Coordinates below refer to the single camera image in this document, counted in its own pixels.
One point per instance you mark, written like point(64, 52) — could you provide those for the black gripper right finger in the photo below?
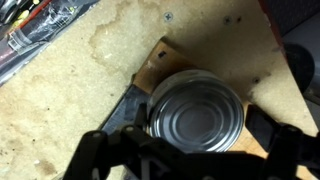
point(286, 150)

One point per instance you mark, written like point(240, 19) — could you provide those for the black flat metal bar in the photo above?
point(128, 106)

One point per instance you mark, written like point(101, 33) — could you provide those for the wooden cutting board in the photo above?
point(160, 66)

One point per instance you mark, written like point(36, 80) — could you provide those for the clear plastic bag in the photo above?
point(40, 30)

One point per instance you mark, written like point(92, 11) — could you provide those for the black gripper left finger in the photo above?
point(100, 156)

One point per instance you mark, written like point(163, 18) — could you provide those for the silver tin can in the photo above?
point(196, 116)

